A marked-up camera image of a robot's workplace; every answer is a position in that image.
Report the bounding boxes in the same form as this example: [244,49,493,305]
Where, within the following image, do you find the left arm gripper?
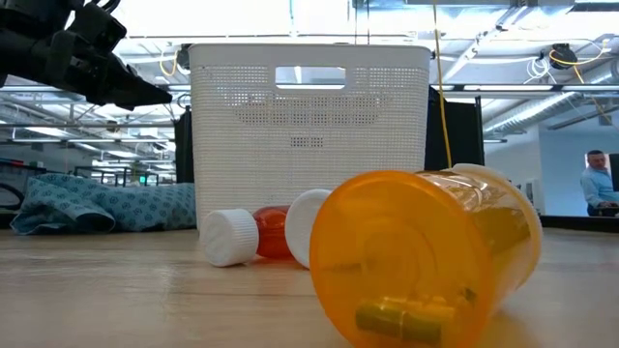
[45,29,173,111]

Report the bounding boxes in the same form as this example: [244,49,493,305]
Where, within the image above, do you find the red bottle with white cap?
[199,205,296,268]

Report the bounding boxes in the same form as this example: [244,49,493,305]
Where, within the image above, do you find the white perforated plastic basket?
[187,43,432,236]

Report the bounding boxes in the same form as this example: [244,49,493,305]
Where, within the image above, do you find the teal patterned cloth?
[9,172,197,237]

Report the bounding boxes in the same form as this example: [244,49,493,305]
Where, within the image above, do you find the orange transparent pill bottle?
[309,162,544,348]

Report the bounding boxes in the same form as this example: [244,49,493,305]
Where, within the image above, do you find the black ceiling-mounted device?
[548,43,579,72]

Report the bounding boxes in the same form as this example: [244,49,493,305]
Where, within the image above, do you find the person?
[579,149,619,218]

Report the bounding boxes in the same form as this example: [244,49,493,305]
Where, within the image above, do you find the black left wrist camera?
[72,1,128,54]

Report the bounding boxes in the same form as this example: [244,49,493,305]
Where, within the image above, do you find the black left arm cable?
[0,182,25,212]

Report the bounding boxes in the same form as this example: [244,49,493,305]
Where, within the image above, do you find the yellow hanging cable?
[431,0,454,169]

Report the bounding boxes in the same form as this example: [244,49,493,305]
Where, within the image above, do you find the black aluminium table frame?
[0,207,619,234]

